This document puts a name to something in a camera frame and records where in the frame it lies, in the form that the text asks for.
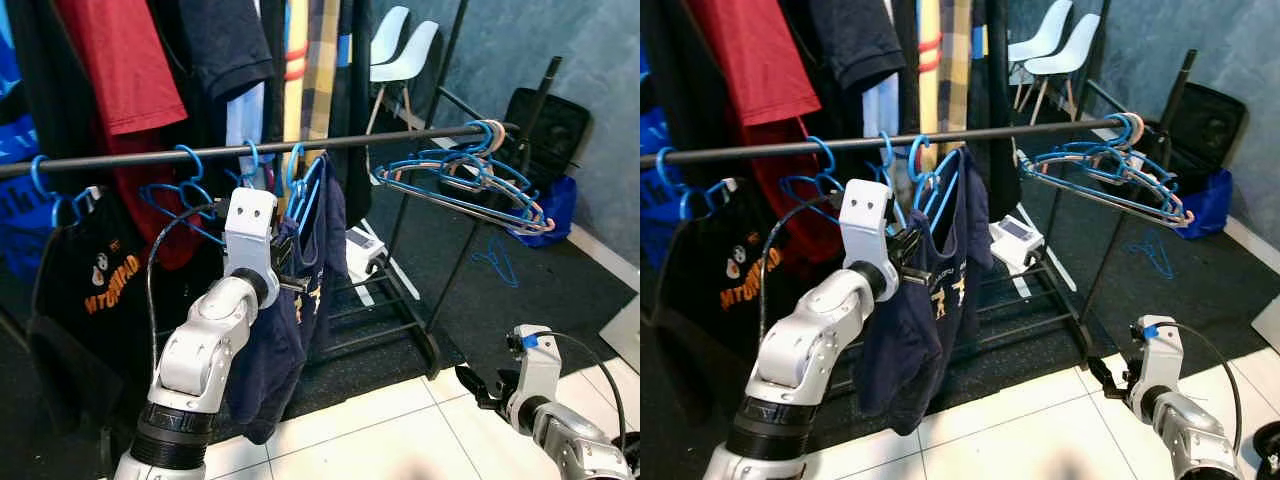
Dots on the white box device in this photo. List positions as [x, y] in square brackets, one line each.
[1015, 238]
[365, 250]

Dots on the black tee orange print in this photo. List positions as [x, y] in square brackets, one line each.
[730, 265]
[90, 270]

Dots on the white plastic chair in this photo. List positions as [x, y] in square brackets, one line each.
[415, 55]
[1040, 30]
[1070, 50]
[388, 35]

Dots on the dark navy hanging tee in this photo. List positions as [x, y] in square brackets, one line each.
[855, 40]
[225, 40]

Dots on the red hanging garment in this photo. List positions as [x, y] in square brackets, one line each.
[120, 70]
[760, 60]

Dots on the peach plastic hanger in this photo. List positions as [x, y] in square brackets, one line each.
[497, 135]
[1138, 128]

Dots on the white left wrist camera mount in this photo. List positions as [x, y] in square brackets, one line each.
[250, 225]
[865, 215]

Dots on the black case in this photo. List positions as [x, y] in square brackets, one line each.
[555, 130]
[1215, 125]

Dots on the black robot right leg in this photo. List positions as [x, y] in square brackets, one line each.
[1270, 455]

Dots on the royal blue hanging jersey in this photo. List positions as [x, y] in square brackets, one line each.
[660, 150]
[20, 200]

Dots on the black clothes rack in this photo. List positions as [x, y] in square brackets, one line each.
[1000, 131]
[400, 135]

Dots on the blue bag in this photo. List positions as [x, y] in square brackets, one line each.
[1205, 205]
[550, 215]

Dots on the white hanging garment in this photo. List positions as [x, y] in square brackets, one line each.
[245, 120]
[880, 105]

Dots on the navy blue shirt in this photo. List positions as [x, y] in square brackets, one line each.
[940, 320]
[300, 330]

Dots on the blue plastic hanger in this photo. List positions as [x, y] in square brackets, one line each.
[250, 160]
[480, 135]
[1125, 128]
[470, 165]
[291, 170]
[888, 150]
[1110, 158]
[190, 165]
[1152, 255]
[915, 160]
[40, 180]
[497, 262]
[665, 170]
[825, 155]

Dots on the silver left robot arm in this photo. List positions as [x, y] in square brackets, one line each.
[810, 345]
[205, 350]

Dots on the yellow plaid hanging garment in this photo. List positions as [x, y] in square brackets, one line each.
[945, 60]
[310, 70]

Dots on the dark carpet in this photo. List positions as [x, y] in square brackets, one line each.
[540, 300]
[1180, 300]

